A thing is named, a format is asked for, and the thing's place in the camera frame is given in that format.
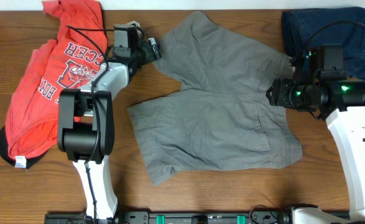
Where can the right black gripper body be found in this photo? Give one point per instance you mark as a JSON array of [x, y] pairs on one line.
[[281, 92]]

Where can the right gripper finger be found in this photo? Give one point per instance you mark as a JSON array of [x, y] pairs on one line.
[[270, 90], [269, 97]]

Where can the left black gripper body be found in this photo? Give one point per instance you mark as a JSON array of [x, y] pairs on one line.
[[147, 54]]

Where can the grey shorts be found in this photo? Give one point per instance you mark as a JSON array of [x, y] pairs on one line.
[[220, 119]]

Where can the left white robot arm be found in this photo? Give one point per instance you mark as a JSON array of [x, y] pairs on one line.
[[86, 129]]

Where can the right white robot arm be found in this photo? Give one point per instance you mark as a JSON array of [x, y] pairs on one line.
[[341, 104]]

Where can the red printed t-shirt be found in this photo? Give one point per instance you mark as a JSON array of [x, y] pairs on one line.
[[69, 61]]

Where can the black garment under t-shirt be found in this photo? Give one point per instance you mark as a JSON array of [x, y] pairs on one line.
[[2, 146]]

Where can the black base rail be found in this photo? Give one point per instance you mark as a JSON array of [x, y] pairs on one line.
[[257, 216]]

